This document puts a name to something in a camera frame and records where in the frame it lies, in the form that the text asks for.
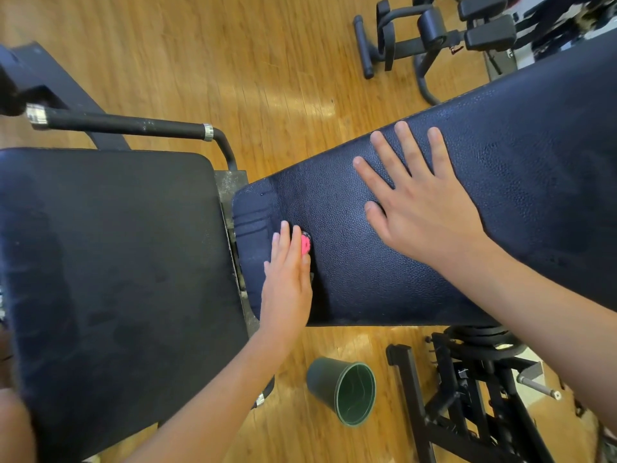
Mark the person's right hand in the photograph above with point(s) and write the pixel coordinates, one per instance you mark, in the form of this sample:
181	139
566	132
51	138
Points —
424	207

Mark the person's left hand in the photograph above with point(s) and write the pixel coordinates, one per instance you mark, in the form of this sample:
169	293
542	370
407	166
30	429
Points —
287	284

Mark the pink cleaning cloth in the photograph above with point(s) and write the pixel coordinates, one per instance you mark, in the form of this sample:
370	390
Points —
305	244

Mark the person's left forearm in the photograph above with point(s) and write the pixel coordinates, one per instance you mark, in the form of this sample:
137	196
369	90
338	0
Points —
207	410

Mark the person's right forearm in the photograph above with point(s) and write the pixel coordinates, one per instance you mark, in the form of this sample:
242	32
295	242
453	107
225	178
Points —
549	313

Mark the dark green plastic bucket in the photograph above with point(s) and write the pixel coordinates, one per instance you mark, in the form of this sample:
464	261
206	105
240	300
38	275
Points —
342	390

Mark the black weight plate stack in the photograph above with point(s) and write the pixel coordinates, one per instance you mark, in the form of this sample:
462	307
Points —
477	335

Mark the black gym machine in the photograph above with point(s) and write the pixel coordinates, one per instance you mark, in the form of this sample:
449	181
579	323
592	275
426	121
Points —
434	38

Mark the large wall mirror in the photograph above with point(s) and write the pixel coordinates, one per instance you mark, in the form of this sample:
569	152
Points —
569	24

